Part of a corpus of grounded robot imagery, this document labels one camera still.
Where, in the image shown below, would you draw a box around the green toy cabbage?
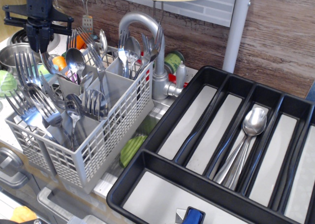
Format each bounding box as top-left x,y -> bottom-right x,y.
0,70 -> 17,97

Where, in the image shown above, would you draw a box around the black cutlery tray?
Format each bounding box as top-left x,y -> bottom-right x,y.
107,66 -> 315,224

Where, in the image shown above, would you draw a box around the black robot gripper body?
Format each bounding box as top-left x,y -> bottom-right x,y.
2,0 -> 74,35

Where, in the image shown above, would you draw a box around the steel pot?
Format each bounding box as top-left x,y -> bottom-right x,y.
0,43 -> 41,75

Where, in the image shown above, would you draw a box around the teal bowl with green ball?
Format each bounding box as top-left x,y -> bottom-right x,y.
37,64 -> 54,82

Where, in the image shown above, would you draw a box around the orange toy carrot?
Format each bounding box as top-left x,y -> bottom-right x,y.
52,56 -> 67,71

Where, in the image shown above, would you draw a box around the steel spoon near faucet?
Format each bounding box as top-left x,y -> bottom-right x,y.
125,36 -> 141,79

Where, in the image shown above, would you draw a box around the yellow toy bottom left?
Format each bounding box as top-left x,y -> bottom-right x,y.
10,206 -> 37,224

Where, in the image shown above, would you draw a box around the steel spoon centre basket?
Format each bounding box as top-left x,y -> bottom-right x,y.
65,48 -> 86,85

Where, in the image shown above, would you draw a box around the steel spoons in tray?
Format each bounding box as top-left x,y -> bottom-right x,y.
213,107 -> 267,190

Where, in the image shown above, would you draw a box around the black stove burner coil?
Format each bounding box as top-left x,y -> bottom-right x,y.
7,30 -> 60,49

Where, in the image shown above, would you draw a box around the big steel spoon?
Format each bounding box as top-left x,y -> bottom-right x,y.
39,51 -> 70,81

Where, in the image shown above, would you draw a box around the grey metal post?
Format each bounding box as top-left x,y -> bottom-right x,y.
222,0 -> 251,73

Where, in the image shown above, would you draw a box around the grey plastic cutlery basket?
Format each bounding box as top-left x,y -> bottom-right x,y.
5,59 -> 154,193

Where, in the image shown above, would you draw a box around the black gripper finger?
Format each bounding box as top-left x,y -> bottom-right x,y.
26,24 -> 39,53
41,27 -> 54,52

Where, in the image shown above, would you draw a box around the green toy can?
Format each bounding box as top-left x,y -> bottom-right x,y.
164,51 -> 185,74

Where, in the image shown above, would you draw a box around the hanging toy spatula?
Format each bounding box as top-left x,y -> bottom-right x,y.
81,0 -> 94,34

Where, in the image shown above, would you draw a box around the steel fork front left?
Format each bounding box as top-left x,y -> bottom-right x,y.
5,90 -> 58,143

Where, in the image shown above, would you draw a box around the silver toy faucet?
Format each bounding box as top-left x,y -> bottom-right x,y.
119,12 -> 187,99

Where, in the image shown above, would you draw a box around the green striped toy vegetable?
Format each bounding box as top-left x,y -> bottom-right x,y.
120,135 -> 147,168

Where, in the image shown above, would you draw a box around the steel fork back left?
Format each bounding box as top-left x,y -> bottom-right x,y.
14,49 -> 41,87

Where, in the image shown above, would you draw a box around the steel fork near faucet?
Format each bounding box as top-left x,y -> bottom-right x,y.
118,30 -> 129,78

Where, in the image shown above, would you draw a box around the blue object bottom edge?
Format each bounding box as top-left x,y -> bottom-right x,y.
175,206 -> 205,224

